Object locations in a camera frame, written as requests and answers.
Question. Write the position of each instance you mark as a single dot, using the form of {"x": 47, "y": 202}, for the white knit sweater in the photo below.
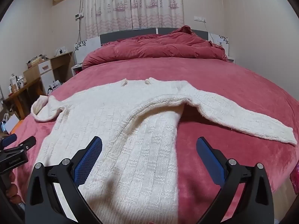
{"x": 116, "y": 121}

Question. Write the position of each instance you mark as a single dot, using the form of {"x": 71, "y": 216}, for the person's left hand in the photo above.
{"x": 13, "y": 193}

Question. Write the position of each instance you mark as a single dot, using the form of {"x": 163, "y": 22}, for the blue bottle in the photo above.
{"x": 4, "y": 127}

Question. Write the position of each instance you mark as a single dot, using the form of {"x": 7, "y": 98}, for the wooden desk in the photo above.
{"x": 62, "y": 63}

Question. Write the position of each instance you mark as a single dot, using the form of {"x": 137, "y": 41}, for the white carton box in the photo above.
{"x": 13, "y": 81}

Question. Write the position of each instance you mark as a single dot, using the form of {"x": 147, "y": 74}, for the orange bag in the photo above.
{"x": 17, "y": 127}

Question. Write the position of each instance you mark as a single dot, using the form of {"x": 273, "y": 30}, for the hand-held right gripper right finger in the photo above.
{"x": 210, "y": 161}

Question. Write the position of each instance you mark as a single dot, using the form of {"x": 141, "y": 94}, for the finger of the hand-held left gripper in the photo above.
{"x": 9, "y": 139}
{"x": 28, "y": 142}

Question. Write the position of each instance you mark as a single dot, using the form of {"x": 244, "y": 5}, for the red fleece bed blanket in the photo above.
{"x": 233, "y": 93}

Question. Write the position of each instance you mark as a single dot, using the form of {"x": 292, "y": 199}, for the white paper bag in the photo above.
{"x": 11, "y": 122}

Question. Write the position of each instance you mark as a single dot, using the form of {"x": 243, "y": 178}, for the grey and white headboard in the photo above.
{"x": 130, "y": 31}

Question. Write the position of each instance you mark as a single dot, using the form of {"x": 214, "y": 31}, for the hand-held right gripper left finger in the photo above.
{"x": 90, "y": 161}

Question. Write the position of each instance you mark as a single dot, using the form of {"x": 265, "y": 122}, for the pink plastic bag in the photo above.
{"x": 295, "y": 176}

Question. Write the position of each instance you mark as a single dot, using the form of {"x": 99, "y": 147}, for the wooden cabinet with white drawers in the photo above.
{"x": 43, "y": 72}

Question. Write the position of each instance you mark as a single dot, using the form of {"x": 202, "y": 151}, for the brown bag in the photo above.
{"x": 37, "y": 60}

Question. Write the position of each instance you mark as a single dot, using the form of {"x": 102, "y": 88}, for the red quilted duvet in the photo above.
{"x": 151, "y": 49}

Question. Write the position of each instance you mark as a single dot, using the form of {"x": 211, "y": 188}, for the white nightstand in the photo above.
{"x": 76, "y": 69}
{"x": 231, "y": 60}

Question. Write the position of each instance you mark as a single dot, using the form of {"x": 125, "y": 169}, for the white power strip with charger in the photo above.
{"x": 61, "y": 51}

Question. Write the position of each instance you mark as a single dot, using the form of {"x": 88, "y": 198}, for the black and white box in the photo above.
{"x": 54, "y": 86}

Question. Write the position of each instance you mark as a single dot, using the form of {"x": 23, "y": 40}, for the white wall switch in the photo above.
{"x": 199, "y": 18}

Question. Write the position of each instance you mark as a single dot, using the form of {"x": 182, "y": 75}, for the patterned mug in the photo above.
{"x": 21, "y": 82}

